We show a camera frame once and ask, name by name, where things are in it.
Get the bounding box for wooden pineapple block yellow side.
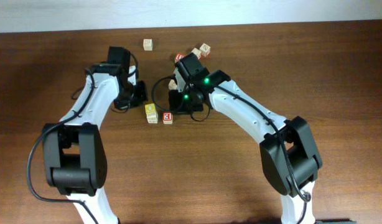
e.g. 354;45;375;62
145;103;157;116

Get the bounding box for red E wooden block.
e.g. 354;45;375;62
162;112;173;124

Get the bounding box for wooden 5 block red side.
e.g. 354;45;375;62
147;113;159;123

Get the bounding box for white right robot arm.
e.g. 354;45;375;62
169;53;323;223

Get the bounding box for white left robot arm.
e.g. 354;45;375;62
40;47;147;223

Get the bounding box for plain wooden I block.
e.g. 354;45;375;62
191;48;202;59

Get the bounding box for red U wooden block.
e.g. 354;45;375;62
174;54;185;63

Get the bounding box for far plain wooden block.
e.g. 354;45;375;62
199;43;211;57

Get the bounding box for plain wooden Z block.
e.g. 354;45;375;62
143;39;153;51

